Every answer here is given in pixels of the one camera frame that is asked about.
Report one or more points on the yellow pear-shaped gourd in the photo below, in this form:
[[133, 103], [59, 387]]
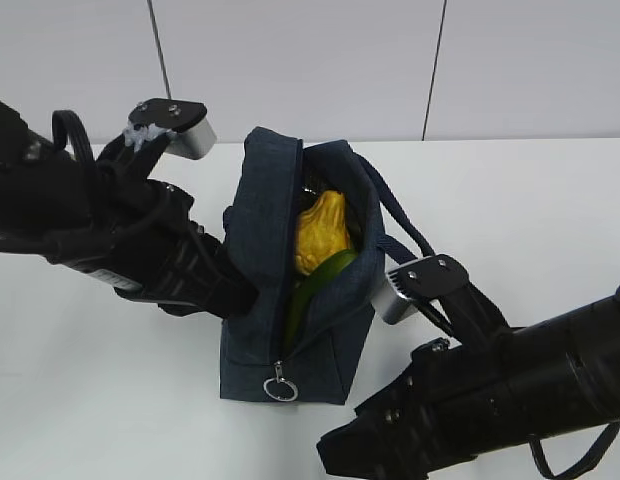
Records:
[[321, 232]]

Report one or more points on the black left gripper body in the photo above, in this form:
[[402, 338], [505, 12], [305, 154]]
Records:
[[150, 251]]

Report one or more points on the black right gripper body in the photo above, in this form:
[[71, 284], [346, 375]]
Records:
[[447, 407]]

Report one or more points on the dark navy fabric lunch bag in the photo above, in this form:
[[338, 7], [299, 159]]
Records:
[[302, 339]]

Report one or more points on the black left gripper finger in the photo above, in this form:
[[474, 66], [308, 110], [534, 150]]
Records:
[[232, 294]]

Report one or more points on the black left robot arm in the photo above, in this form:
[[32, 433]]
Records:
[[105, 216]]

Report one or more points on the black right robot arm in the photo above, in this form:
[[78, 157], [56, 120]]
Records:
[[564, 376]]

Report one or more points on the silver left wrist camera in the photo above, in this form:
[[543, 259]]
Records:
[[184, 123]]

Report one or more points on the green cucumber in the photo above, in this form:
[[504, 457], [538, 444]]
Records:
[[324, 274]]

